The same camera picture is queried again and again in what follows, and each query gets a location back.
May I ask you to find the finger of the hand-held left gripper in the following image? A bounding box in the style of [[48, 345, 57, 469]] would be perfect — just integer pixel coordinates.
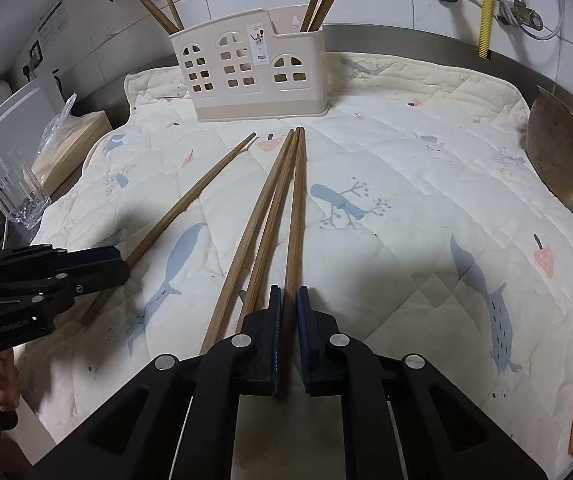
[[0, 243, 123, 274], [0, 259, 132, 322]]

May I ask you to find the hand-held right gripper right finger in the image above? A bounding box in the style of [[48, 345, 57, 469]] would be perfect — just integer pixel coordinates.
[[296, 285, 551, 480]]

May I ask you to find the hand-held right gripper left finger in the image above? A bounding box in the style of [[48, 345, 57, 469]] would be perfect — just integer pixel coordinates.
[[25, 284, 283, 480]]

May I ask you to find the beige plastic utensil holder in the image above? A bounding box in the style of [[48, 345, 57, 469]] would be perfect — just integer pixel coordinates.
[[168, 5, 330, 122]]

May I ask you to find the clear glass mug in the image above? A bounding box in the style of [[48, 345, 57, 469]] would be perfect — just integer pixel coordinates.
[[0, 160, 52, 231]]

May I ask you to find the beige box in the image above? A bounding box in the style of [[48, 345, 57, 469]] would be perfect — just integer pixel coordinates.
[[31, 111, 113, 186]]

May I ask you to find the clear plastic bag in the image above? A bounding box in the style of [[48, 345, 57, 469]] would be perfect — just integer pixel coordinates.
[[36, 92, 80, 161]]

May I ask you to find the white cutting board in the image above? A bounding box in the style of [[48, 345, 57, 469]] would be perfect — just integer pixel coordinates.
[[0, 82, 62, 161]]

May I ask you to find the cream quilted printed mat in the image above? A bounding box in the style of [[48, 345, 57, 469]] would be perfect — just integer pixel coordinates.
[[16, 52, 573, 480]]

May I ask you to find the metal pot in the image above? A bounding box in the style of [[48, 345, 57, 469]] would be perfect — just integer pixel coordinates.
[[523, 85, 573, 227]]

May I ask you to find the white wall label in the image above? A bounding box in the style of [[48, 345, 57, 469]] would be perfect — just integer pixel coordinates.
[[36, 0, 64, 46]]

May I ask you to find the yellow hose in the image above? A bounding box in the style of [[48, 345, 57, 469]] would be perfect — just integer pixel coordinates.
[[477, 0, 496, 60]]

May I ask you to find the white hose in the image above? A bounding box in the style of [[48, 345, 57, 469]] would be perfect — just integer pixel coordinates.
[[499, 0, 567, 41]]

